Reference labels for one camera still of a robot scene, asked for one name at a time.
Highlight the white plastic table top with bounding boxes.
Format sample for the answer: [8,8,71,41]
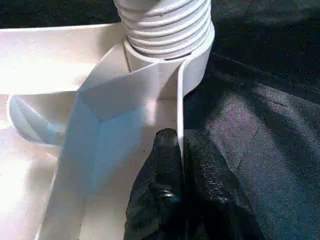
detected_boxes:
[0,23,216,240]

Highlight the white plastic table leg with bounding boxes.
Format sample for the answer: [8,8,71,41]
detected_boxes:
[113,0,216,61]

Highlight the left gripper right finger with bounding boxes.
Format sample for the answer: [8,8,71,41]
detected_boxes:
[184,128,266,240]

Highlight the black quilted mat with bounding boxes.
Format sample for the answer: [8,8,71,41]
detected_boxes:
[0,0,320,240]

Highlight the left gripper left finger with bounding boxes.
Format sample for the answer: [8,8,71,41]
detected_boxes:
[123,127,188,240]

